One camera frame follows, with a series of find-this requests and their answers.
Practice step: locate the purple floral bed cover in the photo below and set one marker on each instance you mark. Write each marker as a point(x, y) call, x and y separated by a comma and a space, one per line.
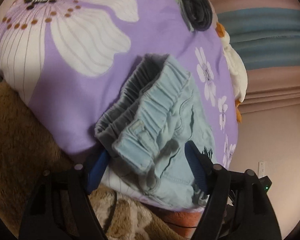
point(69, 59)

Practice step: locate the white wall power strip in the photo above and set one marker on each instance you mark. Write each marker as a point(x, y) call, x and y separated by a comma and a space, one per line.
point(261, 169)

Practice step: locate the pink and blue curtain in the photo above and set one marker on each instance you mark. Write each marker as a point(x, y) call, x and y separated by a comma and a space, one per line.
point(266, 35)

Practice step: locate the brown fuzzy blanket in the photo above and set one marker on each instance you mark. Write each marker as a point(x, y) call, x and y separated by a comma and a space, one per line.
point(27, 149)

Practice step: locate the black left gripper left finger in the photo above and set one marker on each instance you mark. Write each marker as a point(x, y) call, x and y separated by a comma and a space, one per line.
point(44, 216)

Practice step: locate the white goose plush toy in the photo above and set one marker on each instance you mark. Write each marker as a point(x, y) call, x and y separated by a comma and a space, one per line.
point(236, 68)

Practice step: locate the light blue denim pants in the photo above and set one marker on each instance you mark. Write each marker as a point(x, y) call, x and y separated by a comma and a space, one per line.
point(146, 130)

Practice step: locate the black tracker box green light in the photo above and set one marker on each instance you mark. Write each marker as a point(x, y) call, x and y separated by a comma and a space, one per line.
point(266, 183)

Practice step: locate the dark folded jeans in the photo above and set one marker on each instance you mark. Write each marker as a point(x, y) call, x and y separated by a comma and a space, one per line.
point(199, 13)

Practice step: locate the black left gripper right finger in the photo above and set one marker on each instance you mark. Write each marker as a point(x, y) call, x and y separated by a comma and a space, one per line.
point(237, 208)

